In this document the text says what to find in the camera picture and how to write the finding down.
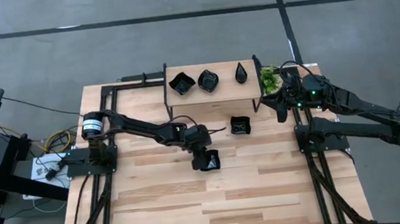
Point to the black teardrop mini plate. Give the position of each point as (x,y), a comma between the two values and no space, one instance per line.
(241,74)

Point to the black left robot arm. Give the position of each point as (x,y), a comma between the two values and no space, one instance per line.
(131,126)

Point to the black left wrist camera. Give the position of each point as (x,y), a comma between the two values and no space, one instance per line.
(199,130)

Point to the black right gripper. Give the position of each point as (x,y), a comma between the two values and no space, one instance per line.
(294,101)

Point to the black leaf mini plate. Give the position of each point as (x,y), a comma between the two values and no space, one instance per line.
(208,80)

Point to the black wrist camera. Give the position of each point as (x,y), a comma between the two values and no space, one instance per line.
(291,87)
(199,130)

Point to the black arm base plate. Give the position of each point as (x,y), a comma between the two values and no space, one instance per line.
(337,146)
(80,170)

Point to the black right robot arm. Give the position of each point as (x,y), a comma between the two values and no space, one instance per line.
(353,102)

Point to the wooden shelf with black legs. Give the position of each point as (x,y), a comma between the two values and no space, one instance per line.
(227,91)

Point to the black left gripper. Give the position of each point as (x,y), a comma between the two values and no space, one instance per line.
(199,146)

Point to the green plant in white pot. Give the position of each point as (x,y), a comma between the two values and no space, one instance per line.
(269,79)

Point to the black square mini plate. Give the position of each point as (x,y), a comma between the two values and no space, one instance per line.
(182,83)
(240,125)
(212,160)

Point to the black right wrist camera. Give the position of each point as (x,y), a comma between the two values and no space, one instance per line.
(291,87)

